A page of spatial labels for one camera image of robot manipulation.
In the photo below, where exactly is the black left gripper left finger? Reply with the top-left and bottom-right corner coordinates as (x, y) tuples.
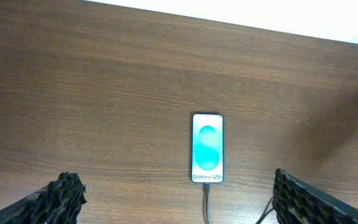
(0, 172), (86, 224)

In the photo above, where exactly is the blue Galaxy smartphone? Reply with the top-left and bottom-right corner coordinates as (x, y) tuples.
(191, 113), (224, 184)

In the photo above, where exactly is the black charging cable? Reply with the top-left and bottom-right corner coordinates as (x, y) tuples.
(202, 182), (358, 224)

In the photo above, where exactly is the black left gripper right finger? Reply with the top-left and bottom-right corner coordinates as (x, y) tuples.
(272, 169), (358, 224)

